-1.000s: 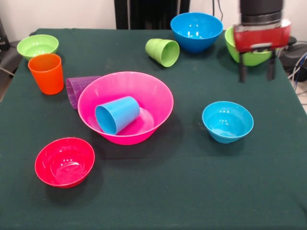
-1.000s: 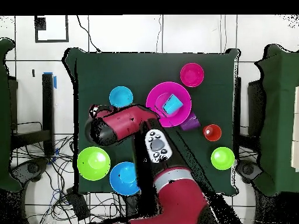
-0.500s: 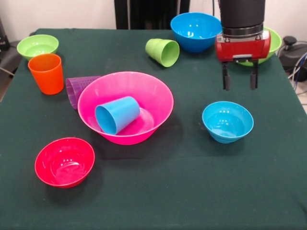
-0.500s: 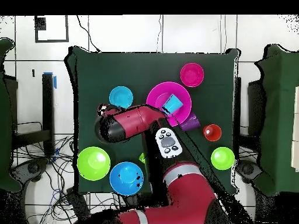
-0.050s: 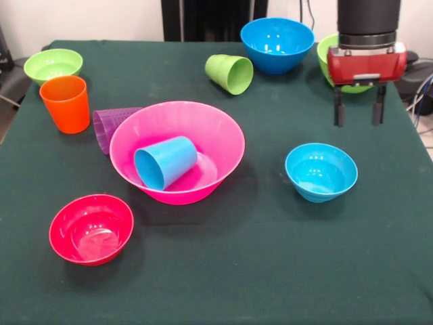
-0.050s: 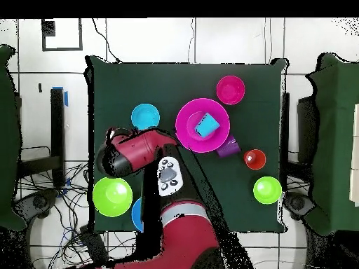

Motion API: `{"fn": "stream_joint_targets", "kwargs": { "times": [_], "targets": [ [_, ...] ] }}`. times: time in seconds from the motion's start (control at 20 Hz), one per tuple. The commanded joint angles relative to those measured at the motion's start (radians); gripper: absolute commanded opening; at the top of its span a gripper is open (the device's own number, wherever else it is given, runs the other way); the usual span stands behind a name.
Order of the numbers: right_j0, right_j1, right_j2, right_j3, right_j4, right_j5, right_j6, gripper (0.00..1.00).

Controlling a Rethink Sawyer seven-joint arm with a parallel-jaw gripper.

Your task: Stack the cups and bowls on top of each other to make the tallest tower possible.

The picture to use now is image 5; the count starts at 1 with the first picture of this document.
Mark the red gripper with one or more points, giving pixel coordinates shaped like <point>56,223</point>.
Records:
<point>367,66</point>

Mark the large green bowl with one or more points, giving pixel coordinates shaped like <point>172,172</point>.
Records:
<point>323,57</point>

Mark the small cyan bowl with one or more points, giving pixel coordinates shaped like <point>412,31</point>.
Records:
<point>321,174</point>

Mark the large blue bowl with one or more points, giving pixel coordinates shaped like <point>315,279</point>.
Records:
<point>277,44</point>

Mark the green cup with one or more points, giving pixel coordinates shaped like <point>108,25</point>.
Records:
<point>231,74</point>

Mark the large pink bowl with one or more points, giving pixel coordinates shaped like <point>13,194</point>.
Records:
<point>209,135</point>

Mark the blue cup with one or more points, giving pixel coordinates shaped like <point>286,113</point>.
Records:
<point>169,159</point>

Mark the purple cup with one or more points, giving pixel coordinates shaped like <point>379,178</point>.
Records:
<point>105,127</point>

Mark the small magenta bowl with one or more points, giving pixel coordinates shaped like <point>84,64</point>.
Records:
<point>91,233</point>

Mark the small green bowl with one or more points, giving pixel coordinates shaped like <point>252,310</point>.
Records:
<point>52,64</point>

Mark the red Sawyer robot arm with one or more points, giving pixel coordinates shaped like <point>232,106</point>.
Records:
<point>368,17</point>

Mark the dark green tablecloth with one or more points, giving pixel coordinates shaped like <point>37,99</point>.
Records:
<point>216,254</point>

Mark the orange red cup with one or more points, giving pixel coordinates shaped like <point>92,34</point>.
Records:
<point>64,105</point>

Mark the black device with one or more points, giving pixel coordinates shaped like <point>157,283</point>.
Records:
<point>5,50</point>

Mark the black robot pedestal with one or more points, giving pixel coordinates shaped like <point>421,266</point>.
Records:
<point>209,20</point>

